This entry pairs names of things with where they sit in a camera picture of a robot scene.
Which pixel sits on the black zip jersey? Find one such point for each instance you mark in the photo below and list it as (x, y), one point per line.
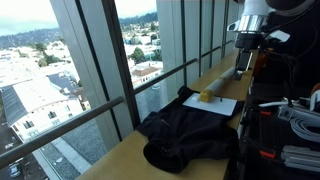
(186, 140)

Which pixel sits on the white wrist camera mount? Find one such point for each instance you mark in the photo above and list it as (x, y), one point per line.
(278, 35)

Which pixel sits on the orange chair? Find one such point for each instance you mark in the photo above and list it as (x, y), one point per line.
(260, 65)

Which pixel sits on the white paper roll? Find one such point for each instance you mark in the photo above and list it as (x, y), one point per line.
(221, 80)

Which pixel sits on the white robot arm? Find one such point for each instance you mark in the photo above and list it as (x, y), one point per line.
(255, 10)

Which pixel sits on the metal window handrail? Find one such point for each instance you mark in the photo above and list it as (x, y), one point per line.
(66, 125)

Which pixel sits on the aluminium extrusion bar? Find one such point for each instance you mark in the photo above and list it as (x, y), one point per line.
(296, 112)
(300, 156)

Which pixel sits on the orange black clamp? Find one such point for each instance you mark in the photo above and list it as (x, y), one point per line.
(267, 154)
(265, 113)

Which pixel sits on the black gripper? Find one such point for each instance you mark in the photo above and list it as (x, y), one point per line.
(249, 41)

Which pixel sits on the yellow crumpled lump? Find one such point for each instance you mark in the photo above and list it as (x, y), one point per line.
(206, 96)

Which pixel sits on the black perforated breadboard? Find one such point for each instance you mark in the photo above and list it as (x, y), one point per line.
(266, 133)

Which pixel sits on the white flat board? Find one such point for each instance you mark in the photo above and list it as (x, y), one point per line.
(220, 106)

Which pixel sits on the grey window mullion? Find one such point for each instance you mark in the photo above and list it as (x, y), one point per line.
(63, 50)

